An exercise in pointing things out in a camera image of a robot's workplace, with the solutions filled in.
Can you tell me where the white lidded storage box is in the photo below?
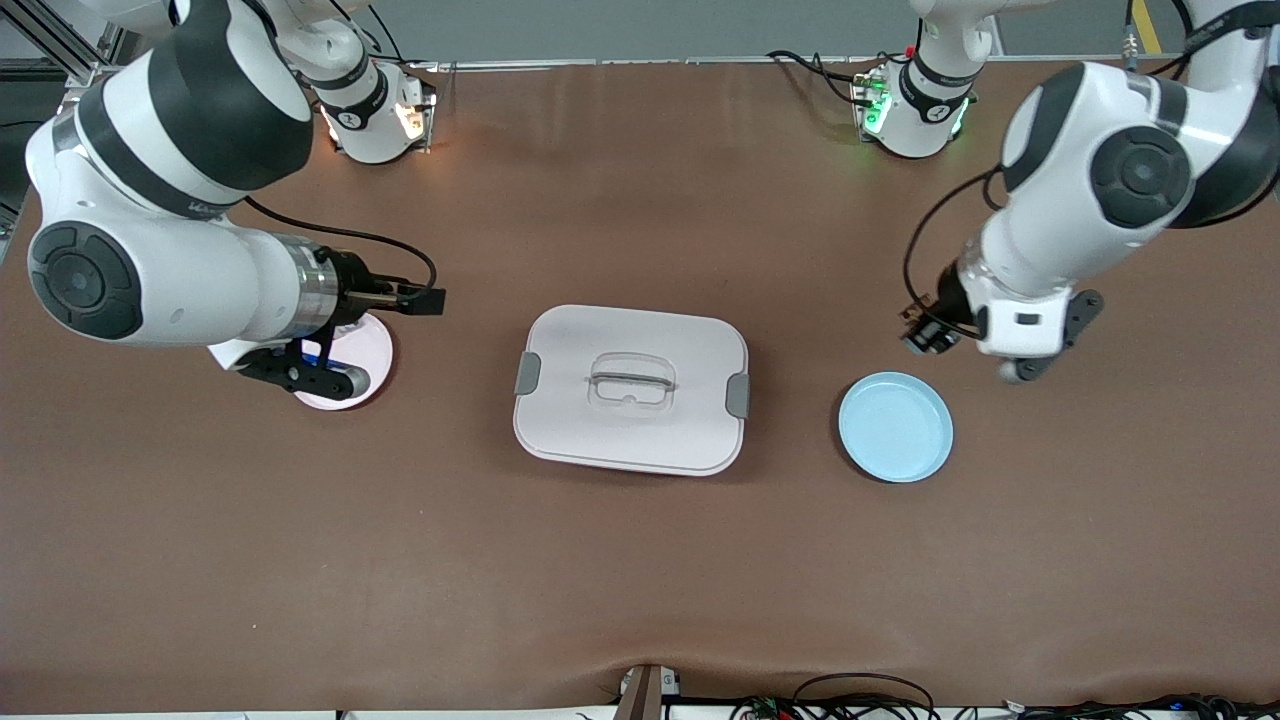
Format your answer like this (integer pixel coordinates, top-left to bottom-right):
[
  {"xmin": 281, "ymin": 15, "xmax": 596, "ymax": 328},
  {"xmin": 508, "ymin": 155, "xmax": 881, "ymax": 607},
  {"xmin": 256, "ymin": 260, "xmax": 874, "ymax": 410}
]
[{"xmin": 512, "ymin": 304, "xmax": 751, "ymax": 478}]

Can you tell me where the pink round plate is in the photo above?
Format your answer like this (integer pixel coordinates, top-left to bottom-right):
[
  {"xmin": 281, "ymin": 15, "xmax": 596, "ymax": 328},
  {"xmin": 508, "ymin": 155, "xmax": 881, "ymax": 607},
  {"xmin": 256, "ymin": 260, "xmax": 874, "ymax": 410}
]
[{"xmin": 293, "ymin": 313, "xmax": 395, "ymax": 412}]

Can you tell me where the light blue round plate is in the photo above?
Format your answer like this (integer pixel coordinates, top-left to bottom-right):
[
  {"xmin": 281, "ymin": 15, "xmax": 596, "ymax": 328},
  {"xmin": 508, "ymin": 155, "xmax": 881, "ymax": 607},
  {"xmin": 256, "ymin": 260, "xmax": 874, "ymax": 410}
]
[{"xmin": 838, "ymin": 372, "xmax": 955, "ymax": 484}]

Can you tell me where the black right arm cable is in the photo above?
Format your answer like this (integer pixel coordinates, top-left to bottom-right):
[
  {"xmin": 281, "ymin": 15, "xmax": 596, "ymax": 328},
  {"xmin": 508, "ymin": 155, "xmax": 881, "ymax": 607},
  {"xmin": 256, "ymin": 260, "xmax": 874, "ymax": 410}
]
[{"xmin": 245, "ymin": 195, "xmax": 439, "ymax": 293}]

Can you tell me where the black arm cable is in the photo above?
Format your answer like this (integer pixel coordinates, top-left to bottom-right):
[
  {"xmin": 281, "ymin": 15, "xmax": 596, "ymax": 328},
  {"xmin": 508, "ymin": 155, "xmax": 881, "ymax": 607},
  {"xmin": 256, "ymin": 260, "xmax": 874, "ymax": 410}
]
[
  {"xmin": 245, "ymin": 195, "xmax": 439, "ymax": 293},
  {"xmin": 902, "ymin": 165, "xmax": 1007, "ymax": 333}
]

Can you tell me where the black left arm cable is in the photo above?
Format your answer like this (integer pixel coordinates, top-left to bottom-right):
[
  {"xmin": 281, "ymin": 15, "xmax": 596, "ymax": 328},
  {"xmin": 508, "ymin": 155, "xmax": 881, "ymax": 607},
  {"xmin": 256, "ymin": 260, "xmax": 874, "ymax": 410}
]
[{"xmin": 902, "ymin": 165, "xmax": 1007, "ymax": 333}]

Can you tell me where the black right base cable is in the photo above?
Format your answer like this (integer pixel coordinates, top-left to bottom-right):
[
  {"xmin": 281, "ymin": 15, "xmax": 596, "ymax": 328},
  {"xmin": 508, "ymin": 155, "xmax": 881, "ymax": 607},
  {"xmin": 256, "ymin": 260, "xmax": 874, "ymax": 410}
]
[{"xmin": 362, "ymin": 8, "xmax": 441, "ymax": 73}]

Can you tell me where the black base cable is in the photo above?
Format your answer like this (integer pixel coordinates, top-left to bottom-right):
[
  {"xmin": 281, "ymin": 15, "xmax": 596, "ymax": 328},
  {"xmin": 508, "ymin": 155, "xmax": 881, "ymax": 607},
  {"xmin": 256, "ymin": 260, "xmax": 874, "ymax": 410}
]
[
  {"xmin": 362, "ymin": 8, "xmax": 441, "ymax": 73},
  {"xmin": 767, "ymin": 48, "xmax": 867, "ymax": 107}
]

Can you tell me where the black left base cable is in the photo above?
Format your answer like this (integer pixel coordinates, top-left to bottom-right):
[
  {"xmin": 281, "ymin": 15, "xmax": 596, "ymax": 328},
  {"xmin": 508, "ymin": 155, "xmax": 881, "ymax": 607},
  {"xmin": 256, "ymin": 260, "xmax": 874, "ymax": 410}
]
[{"xmin": 767, "ymin": 48, "xmax": 867, "ymax": 107}]

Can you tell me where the looped black cable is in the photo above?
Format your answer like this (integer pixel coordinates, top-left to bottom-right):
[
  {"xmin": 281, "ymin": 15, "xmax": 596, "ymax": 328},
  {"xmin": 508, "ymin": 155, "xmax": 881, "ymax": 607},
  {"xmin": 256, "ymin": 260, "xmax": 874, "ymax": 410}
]
[{"xmin": 790, "ymin": 672, "xmax": 937, "ymax": 720}]

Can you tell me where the aluminium frame profile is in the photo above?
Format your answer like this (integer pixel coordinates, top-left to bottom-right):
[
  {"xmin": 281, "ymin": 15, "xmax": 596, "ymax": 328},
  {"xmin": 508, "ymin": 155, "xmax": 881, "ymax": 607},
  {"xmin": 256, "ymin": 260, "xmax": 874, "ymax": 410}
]
[{"xmin": 0, "ymin": 0, "xmax": 133, "ymax": 101}]

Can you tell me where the grey metal bracket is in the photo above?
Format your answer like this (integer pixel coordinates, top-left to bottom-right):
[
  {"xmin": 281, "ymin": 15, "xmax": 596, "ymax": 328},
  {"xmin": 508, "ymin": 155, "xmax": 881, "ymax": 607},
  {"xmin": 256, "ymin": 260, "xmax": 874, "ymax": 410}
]
[{"xmin": 614, "ymin": 663, "xmax": 682, "ymax": 720}]

